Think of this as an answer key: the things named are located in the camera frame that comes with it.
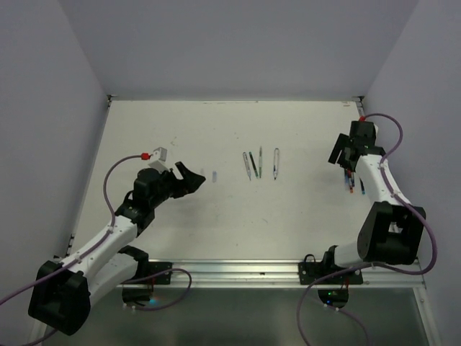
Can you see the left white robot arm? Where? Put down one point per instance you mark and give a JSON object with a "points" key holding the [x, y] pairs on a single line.
{"points": [[66, 290]]}

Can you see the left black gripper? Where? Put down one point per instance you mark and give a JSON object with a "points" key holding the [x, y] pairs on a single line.
{"points": [[188, 184]]}

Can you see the clear slim pen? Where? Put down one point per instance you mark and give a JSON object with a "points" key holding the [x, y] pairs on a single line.
{"points": [[247, 165]]}

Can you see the clear grey pen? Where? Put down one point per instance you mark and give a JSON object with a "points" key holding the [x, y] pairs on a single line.
{"points": [[260, 162]]}

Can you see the blue white pen far right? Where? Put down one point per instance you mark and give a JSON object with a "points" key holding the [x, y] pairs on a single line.
{"points": [[362, 187]]}

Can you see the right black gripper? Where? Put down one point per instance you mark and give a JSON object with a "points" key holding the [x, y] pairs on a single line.
{"points": [[342, 143]]}

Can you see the green barrel pen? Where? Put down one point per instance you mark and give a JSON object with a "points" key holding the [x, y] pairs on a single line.
{"points": [[253, 163]]}

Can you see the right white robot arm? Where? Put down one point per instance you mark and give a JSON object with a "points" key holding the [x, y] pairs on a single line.
{"points": [[391, 233]]}

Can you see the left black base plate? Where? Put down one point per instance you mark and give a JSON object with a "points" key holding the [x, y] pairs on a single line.
{"points": [[159, 273]]}

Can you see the aluminium front rail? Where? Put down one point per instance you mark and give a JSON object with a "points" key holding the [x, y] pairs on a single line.
{"points": [[273, 274]]}

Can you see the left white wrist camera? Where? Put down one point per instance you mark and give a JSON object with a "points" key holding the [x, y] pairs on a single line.
{"points": [[157, 160]]}

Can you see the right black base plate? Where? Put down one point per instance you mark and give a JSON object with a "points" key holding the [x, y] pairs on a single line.
{"points": [[310, 271]]}

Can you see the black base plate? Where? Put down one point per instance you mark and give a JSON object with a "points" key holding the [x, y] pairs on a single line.
{"points": [[310, 271], [159, 273]]}

